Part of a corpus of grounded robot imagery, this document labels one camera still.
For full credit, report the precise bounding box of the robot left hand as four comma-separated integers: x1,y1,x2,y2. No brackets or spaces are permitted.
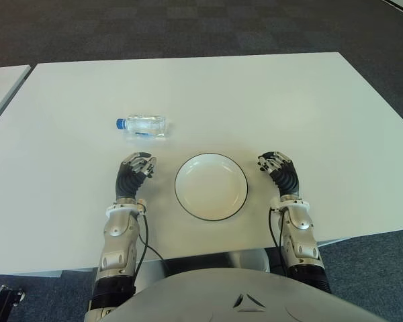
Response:
115,151,157,203

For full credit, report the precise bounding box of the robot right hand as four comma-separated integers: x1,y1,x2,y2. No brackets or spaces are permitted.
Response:
257,150,302,197

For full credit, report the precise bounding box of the clear water bottle blue cap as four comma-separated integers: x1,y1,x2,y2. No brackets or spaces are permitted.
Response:
116,114,168,140

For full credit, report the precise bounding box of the white plate black rim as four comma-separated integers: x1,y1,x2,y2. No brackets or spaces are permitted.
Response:
174,153,249,222

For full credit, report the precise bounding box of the white robot leg cover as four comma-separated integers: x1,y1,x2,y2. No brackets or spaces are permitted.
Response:
221,247,272,275

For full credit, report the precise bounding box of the grey robot torso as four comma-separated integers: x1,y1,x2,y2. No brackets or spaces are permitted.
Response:
100,269,396,322

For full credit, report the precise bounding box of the neighbouring white table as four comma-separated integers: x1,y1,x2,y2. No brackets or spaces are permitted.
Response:
0,64,32,136

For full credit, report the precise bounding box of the black metal stand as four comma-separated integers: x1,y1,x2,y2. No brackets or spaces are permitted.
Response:
0,284,26,322

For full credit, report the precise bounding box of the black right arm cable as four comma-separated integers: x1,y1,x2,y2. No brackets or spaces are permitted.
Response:
267,205,290,271

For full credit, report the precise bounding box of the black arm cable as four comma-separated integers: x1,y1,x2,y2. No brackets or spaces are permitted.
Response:
267,205,290,271
134,209,173,294

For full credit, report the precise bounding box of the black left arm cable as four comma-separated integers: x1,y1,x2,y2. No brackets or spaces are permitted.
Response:
134,209,173,294

